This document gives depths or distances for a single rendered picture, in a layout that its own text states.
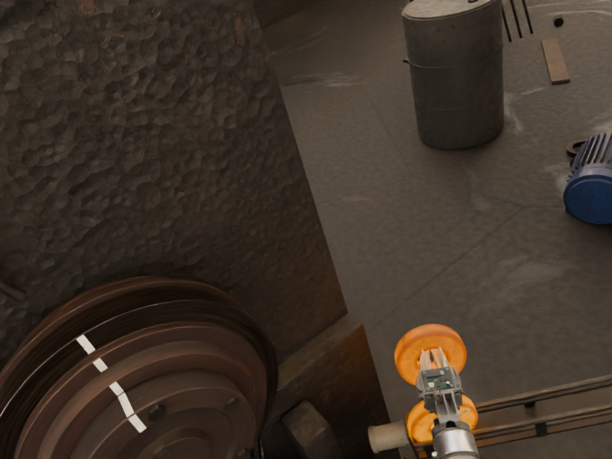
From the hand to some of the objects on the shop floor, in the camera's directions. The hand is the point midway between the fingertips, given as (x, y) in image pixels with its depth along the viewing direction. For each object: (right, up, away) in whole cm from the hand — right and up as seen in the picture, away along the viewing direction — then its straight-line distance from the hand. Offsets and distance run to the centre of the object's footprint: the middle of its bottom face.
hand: (429, 351), depth 107 cm
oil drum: (+83, +98, +240) cm, 272 cm away
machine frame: (-49, -74, +72) cm, 114 cm away
